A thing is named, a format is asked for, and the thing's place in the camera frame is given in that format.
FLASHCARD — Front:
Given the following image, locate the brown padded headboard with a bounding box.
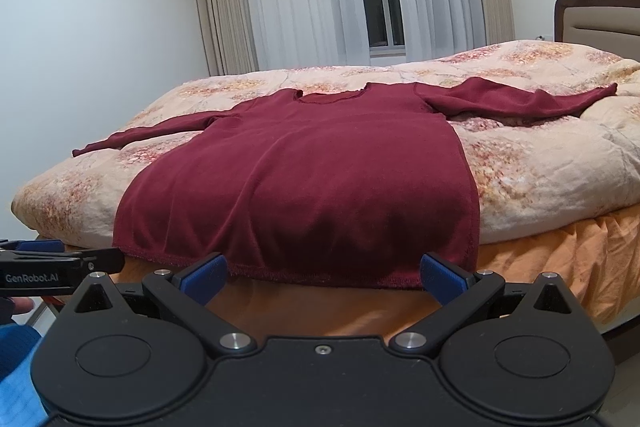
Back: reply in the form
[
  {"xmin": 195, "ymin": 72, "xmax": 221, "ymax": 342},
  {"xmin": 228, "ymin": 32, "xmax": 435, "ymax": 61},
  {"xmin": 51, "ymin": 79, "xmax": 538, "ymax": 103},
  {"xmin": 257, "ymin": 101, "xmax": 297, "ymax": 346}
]
[{"xmin": 554, "ymin": 0, "xmax": 639, "ymax": 42}]

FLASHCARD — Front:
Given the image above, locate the orange bed sheet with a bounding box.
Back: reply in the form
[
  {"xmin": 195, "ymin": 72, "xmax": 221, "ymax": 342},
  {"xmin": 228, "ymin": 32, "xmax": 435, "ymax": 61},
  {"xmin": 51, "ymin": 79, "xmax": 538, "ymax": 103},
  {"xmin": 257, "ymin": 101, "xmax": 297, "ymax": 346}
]
[{"xmin": 106, "ymin": 210, "xmax": 640, "ymax": 341}]

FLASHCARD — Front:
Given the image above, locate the person left hand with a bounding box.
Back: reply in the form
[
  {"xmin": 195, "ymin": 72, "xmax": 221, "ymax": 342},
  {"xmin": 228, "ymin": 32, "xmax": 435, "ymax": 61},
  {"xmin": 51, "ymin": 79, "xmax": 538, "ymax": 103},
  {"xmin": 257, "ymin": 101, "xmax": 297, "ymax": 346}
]
[{"xmin": 11, "ymin": 297, "xmax": 35, "ymax": 314}]

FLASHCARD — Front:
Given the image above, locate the floral peach quilt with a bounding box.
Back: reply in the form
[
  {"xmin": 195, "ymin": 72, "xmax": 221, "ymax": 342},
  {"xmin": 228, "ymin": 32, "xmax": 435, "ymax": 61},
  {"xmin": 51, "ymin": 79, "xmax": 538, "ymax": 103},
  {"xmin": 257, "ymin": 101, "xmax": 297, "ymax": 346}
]
[{"xmin": 11, "ymin": 40, "xmax": 639, "ymax": 247}]

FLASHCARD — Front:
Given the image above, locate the blue sleeve forearm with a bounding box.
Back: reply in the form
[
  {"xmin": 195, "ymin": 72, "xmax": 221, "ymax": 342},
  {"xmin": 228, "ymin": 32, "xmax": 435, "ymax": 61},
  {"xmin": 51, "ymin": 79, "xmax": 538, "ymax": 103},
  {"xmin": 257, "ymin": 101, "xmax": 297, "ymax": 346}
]
[{"xmin": 0, "ymin": 324, "xmax": 48, "ymax": 427}]

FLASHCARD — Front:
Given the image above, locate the dark red knit sweater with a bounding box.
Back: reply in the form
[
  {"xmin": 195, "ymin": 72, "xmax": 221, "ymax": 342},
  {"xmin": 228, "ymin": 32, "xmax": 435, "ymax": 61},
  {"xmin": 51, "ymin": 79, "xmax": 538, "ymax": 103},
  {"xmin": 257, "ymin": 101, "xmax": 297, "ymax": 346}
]
[{"xmin": 88, "ymin": 77, "xmax": 616, "ymax": 288}]

